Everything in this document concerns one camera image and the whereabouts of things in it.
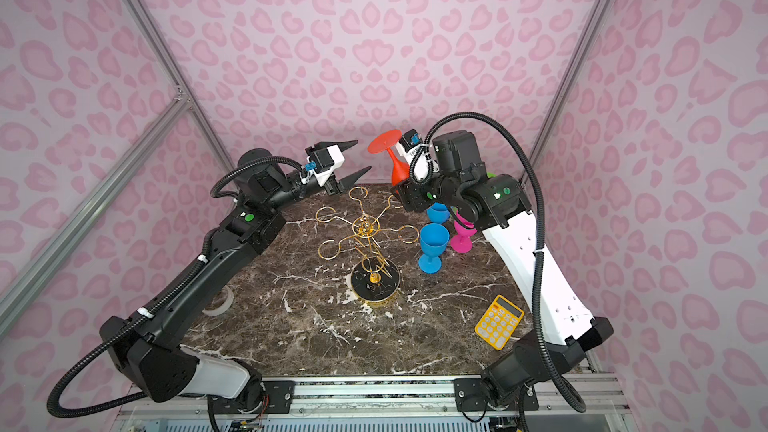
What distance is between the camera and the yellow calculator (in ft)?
2.73

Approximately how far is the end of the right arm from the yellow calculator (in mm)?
475

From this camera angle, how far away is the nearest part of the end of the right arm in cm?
53
